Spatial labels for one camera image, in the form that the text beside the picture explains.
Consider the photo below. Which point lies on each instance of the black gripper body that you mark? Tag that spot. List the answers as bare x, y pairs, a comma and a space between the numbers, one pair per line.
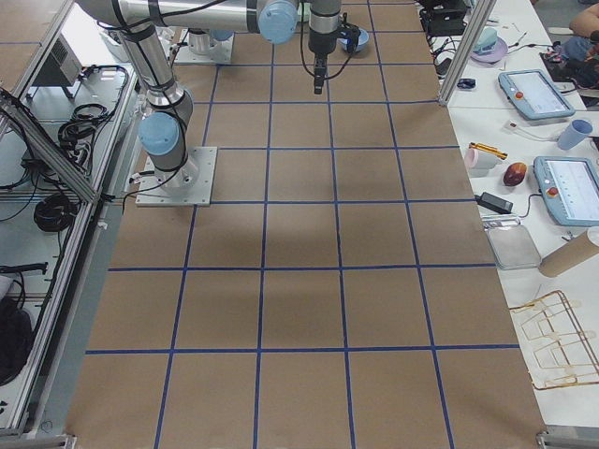
320, 44

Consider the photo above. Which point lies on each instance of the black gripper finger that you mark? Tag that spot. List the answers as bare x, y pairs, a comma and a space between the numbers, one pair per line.
318, 74

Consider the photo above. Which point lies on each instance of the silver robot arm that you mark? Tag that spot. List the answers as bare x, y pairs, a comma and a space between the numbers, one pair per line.
163, 132

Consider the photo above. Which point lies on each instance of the blue bowl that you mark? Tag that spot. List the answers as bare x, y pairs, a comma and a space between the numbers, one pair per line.
363, 40

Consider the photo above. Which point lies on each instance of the teal sponge block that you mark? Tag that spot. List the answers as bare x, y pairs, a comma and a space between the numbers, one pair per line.
487, 40

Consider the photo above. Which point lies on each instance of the purple plate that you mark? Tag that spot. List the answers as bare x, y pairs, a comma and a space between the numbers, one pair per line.
495, 55

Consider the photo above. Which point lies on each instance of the pink cup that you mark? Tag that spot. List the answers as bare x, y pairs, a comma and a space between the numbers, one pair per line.
475, 159

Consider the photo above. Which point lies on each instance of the upper teach pendant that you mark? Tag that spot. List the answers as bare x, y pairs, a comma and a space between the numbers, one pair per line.
534, 95

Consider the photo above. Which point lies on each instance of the teach pendant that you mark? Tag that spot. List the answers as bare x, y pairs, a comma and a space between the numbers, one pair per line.
569, 187
534, 95

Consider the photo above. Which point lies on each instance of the black power adapter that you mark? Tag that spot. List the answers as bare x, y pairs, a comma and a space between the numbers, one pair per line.
494, 203

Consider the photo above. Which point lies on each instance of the red apple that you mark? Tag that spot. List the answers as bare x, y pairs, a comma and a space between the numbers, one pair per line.
515, 174

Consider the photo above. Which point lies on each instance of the metal tray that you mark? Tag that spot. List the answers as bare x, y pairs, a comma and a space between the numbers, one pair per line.
511, 242

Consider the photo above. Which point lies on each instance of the light blue cup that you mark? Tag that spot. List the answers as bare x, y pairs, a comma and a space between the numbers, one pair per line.
574, 133

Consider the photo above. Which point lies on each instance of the lower teach pendant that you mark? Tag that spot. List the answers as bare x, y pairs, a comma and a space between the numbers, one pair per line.
569, 187

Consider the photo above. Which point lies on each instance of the cardboard tube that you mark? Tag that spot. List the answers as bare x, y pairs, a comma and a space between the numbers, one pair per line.
571, 254

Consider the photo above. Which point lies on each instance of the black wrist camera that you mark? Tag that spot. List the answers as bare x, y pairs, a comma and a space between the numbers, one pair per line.
349, 34

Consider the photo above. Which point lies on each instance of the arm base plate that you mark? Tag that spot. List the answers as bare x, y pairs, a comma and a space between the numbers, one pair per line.
204, 47
192, 185

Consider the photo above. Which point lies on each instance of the gold wire rack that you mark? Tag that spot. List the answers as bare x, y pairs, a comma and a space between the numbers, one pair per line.
558, 350

